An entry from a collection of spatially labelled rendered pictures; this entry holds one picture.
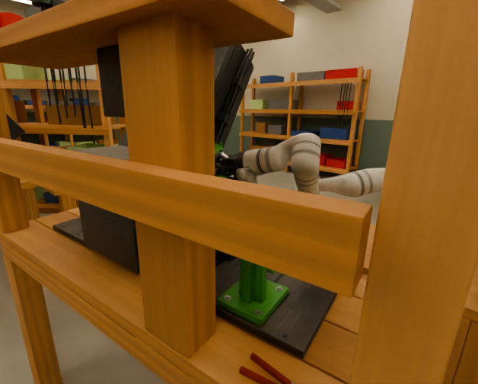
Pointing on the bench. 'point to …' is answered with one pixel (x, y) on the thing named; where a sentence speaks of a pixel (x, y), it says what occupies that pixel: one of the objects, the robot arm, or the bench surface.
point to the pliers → (266, 370)
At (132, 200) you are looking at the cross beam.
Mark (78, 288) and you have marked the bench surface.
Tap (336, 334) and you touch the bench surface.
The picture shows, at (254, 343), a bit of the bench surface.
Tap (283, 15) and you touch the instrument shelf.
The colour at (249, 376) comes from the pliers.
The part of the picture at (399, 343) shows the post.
